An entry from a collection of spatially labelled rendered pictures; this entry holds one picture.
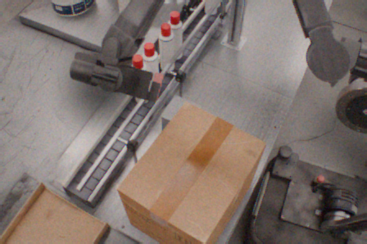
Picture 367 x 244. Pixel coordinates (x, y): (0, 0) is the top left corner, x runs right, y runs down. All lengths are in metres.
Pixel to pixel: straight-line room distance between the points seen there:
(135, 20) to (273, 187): 1.31
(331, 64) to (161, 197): 0.47
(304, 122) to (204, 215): 1.66
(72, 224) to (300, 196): 1.12
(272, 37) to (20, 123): 1.08
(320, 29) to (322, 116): 1.85
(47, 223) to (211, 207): 0.56
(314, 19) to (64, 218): 0.90
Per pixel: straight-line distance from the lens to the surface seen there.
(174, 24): 1.30
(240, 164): 0.90
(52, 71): 1.54
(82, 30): 1.59
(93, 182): 1.16
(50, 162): 1.29
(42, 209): 1.23
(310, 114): 2.47
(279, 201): 1.85
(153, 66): 1.21
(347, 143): 2.44
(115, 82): 0.77
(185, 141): 0.92
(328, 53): 0.66
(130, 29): 0.74
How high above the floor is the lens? 1.91
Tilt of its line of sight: 56 degrees down
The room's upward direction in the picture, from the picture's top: straight up
